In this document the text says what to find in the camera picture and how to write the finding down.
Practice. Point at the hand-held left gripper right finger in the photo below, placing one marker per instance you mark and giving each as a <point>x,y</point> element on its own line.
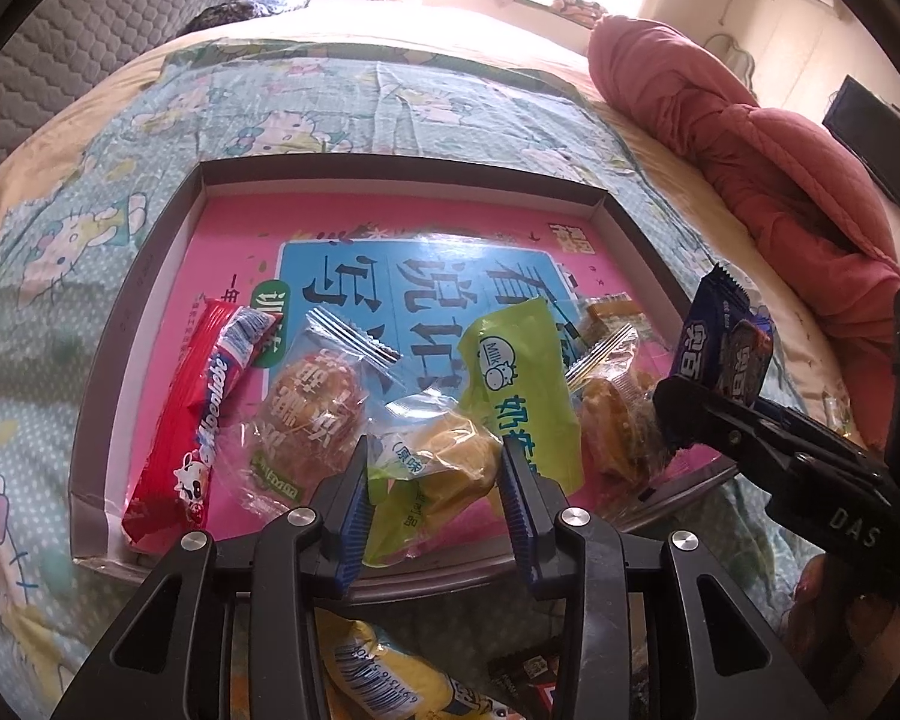
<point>521,532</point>

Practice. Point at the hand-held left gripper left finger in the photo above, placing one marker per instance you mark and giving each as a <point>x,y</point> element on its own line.
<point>356,532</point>

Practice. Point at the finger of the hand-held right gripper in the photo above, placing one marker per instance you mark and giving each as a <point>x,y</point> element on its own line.
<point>810,502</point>
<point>825,450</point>

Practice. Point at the blue cookie packet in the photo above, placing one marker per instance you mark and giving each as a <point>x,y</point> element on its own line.
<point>720,337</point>

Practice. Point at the green bread packet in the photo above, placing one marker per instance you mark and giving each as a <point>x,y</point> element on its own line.
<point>510,360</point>

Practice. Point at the grey cardboard box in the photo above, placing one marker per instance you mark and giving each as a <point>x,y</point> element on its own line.
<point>390,172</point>

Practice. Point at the person's right hand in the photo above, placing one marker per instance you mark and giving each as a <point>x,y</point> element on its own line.
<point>870,626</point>

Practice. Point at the long yellow snack packet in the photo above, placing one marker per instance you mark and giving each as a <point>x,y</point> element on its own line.
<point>375,667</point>

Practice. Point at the round pastry clear packet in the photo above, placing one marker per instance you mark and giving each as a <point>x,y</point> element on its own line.
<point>307,405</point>

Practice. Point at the square pastry clear packet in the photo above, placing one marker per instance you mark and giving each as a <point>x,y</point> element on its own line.
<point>607,420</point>

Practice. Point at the dark chocolate packet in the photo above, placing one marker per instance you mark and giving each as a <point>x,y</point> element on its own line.
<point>529,679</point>

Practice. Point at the red snack packet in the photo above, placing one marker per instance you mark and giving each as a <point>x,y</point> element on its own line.
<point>187,427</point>

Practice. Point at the small gold candy packet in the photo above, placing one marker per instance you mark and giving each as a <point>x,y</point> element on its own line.
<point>607,307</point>

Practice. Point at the black television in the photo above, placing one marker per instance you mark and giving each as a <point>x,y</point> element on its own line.
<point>877,139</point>

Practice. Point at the pink quilt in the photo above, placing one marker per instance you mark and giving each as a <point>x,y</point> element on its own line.
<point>757,165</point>

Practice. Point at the pink book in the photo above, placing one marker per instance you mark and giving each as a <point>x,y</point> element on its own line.
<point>232,240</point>

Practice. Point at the cartoon cat printed sheet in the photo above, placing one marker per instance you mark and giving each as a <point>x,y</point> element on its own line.
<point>307,112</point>

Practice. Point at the beige bed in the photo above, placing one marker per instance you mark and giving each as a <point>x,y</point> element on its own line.
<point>457,30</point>

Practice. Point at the floral cloth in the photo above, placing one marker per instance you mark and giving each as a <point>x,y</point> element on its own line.
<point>577,7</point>

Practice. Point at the dark blue patterned pillow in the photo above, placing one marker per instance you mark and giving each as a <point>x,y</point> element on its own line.
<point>255,6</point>

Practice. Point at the grey quilted headboard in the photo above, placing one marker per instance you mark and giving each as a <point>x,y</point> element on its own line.
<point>82,37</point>

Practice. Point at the white metal frame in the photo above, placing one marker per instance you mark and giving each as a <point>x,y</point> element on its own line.
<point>731,64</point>

